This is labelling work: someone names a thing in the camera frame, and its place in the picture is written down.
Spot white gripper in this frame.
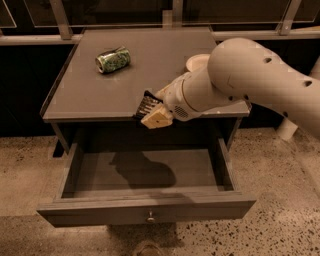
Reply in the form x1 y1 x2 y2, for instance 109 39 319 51
141 73 201 129

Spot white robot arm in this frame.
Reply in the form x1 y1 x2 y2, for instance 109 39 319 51
136 38 320 138

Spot open grey top drawer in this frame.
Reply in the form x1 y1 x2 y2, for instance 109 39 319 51
37 138 256 227

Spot round metal drawer knob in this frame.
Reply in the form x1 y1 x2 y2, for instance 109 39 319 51
146 210 156 224

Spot white paper bowl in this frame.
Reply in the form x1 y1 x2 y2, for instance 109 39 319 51
186 54 210 72

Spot crushed green soda can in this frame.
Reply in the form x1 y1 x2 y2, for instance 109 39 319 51
95 46 131 74

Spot grey wooden nightstand cabinet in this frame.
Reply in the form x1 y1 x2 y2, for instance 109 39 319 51
41 27 251 151

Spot white cylindrical post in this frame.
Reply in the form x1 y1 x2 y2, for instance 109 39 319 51
275 56 320 142

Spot metal railing frame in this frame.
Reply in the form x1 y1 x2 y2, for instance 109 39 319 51
0 0 320 45

